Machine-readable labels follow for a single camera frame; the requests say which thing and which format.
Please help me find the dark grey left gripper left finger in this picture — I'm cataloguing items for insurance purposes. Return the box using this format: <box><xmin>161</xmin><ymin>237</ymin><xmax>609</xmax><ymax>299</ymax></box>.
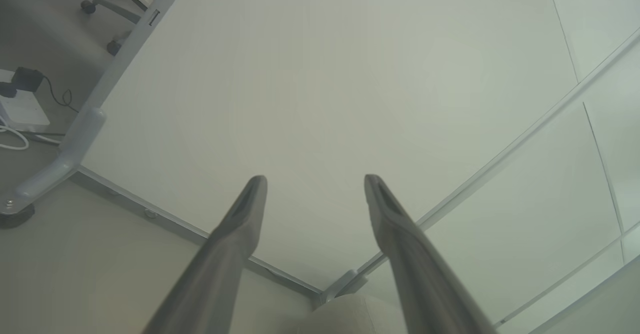
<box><xmin>142</xmin><ymin>175</ymin><xmax>269</xmax><ymax>334</ymax></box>

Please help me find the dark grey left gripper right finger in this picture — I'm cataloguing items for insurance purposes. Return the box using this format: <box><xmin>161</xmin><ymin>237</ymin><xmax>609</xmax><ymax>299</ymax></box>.
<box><xmin>364</xmin><ymin>174</ymin><xmax>497</xmax><ymax>334</ymax></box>

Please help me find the white power strip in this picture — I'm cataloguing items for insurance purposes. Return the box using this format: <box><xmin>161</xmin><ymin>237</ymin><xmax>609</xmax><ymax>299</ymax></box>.
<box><xmin>0</xmin><ymin>69</ymin><xmax>51</xmax><ymax>132</ymax></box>

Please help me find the black power adapter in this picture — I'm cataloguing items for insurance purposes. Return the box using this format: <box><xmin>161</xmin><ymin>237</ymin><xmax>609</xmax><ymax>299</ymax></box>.
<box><xmin>12</xmin><ymin>67</ymin><xmax>45</xmax><ymax>93</ymax></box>

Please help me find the grey office chair base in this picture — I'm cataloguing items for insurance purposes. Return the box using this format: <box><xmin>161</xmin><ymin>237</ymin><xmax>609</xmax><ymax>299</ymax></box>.
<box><xmin>80</xmin><ymin>0</ymin><xmax>171</xmax><ymax>57</ymax></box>

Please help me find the thin black cable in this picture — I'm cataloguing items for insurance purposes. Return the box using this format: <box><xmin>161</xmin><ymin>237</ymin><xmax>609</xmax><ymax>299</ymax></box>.
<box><xmin>42</xmin><ymin>76</ymin><xmax>80</xmax><ymax>114</ymax></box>

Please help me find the white cable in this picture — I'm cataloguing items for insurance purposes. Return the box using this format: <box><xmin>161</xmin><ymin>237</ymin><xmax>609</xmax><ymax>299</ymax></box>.
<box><xmin>0</xmin><ymin>124</ymin><xmax>30</xmax><ymax>151</ymax></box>

